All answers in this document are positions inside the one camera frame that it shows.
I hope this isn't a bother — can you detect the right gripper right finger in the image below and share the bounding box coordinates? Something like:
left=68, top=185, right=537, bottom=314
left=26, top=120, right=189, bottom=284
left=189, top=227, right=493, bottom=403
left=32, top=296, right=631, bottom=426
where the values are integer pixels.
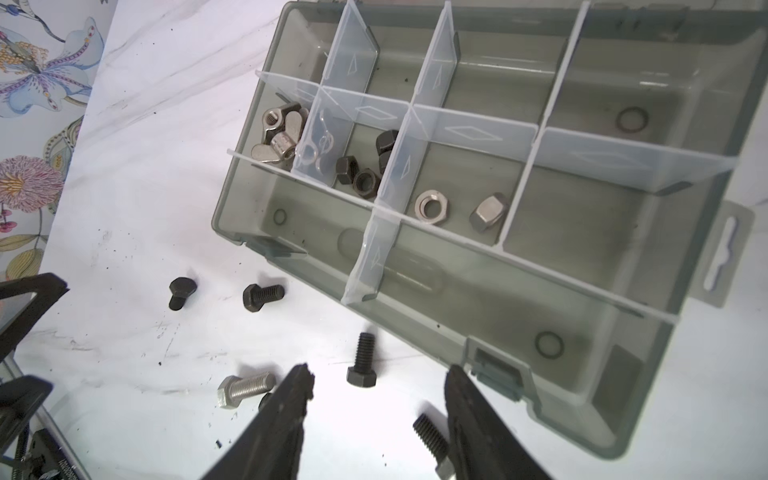
left=444, top=365, right=549, bottom=479

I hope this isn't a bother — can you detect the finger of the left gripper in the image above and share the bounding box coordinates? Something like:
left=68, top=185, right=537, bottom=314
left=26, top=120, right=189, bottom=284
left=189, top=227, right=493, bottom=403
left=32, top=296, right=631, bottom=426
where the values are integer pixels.
left=1, top=375, right=53, bottom=453
left=1, top=273, right=69, bottom=360

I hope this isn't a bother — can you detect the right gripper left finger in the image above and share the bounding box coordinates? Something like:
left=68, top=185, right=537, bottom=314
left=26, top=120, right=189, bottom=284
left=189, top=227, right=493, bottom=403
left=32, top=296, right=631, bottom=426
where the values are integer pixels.
left=204, top=364, right=315, bottom=479

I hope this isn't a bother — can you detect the black hex bolt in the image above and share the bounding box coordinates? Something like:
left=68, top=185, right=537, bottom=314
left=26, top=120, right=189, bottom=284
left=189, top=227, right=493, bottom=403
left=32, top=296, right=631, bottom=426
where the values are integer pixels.
left=412, top=413, right=456, bottom=480
left=169, top=277, right=197, bottom=311
left=346, top=332, right=377, bottom=388
left=242, top=284, right=285, bottom=313
left=258, top=392, right=273, bottom=412

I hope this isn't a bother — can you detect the silver hex nut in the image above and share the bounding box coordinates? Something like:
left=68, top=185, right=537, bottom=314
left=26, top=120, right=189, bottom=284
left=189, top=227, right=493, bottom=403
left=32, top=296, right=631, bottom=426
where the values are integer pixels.
left=414, top=189, right=449, bottom=225
left=470, top=192, right=509, bottom=233

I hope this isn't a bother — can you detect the black hex nut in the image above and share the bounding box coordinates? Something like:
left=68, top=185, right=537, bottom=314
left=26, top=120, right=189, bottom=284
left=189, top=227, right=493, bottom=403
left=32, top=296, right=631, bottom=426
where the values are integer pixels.
left=352, top=168, right=381, bottom=200
left=375, top=130, right=398, bottom=155
left=335, top=156, right=359, bottom=185
left=378, top=150, right=392, bottom=176

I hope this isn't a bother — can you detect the silver wing nut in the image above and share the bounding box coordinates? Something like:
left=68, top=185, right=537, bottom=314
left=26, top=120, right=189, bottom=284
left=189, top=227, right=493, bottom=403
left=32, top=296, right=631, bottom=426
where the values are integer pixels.
left=262, top=107, right=287, bottom=142
left=284, top=108, right=309, bottom=143
left=251, top=132, right=297, bottom=165
left=278, top=102, right=302, bottom=118

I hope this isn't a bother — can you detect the silver hex bolt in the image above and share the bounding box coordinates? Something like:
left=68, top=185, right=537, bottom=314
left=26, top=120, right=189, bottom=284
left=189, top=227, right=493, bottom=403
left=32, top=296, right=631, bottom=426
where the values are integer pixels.
left=217, top=373, right=277, bottom=409

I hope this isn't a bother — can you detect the grey plastic organizer box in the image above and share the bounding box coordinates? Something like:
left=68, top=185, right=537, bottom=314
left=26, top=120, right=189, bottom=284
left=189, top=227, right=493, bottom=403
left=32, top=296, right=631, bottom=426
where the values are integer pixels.
left=212, top=1, right=767, bottom=459

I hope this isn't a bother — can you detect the aluminium mounting rail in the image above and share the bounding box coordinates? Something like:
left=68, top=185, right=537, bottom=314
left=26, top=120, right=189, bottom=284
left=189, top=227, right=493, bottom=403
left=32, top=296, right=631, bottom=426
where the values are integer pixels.
left=1, top=355, right=90, bottom=480

